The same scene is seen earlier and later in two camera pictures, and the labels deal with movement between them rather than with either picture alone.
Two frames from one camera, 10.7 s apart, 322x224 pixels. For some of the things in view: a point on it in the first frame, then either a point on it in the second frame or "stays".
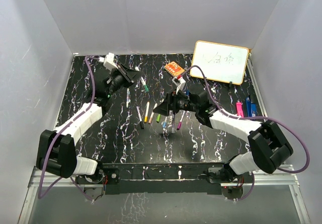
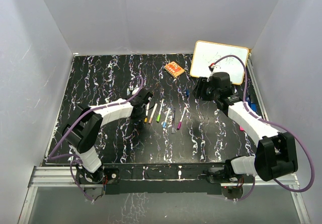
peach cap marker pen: (152, 114) stays
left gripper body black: (119, 79) → (142, 115)
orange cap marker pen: (146, 118) stays
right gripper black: (170, 103) → (199, 92)
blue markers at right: (251, 107) stays
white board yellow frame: (219, 62) stays
